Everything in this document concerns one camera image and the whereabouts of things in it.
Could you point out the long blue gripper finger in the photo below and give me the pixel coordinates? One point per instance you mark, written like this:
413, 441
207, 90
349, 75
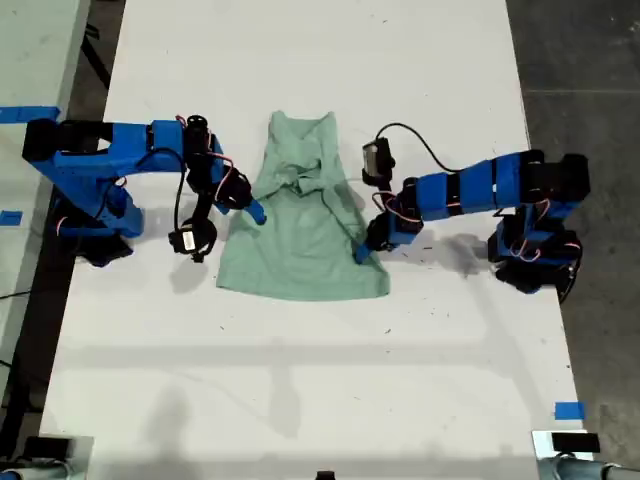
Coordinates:
363, 253

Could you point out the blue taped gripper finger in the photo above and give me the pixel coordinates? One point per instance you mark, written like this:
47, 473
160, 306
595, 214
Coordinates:
257, 212

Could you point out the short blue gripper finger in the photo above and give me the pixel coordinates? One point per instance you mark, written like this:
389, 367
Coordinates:
384, 248

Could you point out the pale green T-shirt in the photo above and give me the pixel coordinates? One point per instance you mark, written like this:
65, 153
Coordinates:
300, 250

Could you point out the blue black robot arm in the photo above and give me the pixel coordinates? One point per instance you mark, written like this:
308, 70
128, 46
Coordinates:
470, 190
100, 160

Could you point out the black table leg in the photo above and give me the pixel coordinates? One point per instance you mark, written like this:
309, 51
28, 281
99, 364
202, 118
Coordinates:
97, 62

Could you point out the long blue tape strip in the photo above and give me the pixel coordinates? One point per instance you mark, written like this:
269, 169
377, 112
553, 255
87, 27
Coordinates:
25, 114

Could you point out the short blue tape strip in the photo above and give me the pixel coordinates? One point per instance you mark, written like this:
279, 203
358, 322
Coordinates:
11, 218

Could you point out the square blue tape patch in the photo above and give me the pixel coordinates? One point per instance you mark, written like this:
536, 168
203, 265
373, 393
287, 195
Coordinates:
569, 411

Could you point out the pale side table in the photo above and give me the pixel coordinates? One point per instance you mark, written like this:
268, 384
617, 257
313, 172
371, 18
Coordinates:
25, 50

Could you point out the white box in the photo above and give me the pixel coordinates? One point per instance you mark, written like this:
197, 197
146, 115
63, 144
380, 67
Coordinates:
541, 445

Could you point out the small black box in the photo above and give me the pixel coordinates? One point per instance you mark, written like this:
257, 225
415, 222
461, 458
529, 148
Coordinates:
575, 442

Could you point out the grey metal tube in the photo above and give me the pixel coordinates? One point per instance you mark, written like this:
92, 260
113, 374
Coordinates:
30, 472
580, 470

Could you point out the wide black box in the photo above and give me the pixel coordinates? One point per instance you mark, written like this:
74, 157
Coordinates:
49, 447

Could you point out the black camera stalk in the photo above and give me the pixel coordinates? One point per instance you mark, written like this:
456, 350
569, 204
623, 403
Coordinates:
202, 207
380, 187

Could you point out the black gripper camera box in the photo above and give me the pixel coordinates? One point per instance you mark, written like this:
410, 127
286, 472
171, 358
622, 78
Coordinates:
377, 160
192, 241

